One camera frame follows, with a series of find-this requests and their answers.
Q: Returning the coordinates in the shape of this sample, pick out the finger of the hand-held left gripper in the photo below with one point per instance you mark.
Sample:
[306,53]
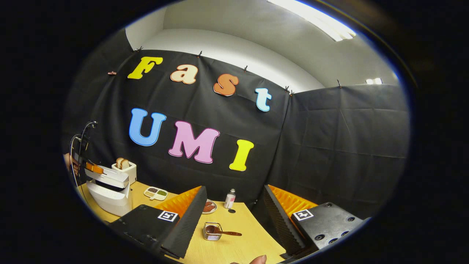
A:
[94,169]

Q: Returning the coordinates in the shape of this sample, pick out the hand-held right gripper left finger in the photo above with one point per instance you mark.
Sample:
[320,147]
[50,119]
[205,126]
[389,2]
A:
[187,223]

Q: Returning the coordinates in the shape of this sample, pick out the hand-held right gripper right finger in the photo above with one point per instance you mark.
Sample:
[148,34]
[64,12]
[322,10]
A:
[282,223]

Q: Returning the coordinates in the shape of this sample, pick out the white rice cooker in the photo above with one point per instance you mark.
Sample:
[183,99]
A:
[113,200]

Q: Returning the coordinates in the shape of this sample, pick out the brown wooden spoon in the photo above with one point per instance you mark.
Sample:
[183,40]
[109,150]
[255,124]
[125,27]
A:
[231,233]

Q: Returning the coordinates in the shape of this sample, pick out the toasted bread slice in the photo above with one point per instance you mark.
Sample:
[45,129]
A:
[119,163]
[125,164]

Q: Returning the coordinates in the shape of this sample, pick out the red-brown sausage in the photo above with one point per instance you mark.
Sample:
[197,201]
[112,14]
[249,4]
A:
[209,207]

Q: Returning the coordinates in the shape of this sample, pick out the white round plate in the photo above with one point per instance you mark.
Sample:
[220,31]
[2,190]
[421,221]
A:
[214,205]

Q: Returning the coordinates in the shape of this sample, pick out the white toaster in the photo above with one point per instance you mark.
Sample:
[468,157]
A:
[129,175]

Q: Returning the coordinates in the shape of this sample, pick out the white divided condiment tray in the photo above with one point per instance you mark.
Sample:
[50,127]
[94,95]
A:
[155,193]

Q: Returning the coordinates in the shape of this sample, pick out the clear bottle with pink label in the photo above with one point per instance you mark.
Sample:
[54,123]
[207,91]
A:
[229,200]

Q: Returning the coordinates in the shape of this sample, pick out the black backdrop cloth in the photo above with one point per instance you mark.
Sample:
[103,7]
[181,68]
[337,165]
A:
[329,146]

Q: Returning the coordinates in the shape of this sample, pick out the small ceiling light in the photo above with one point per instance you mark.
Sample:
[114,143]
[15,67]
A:
[373,81]

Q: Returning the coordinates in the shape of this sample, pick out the long ceiling light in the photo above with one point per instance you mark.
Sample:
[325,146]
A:
[318,20]

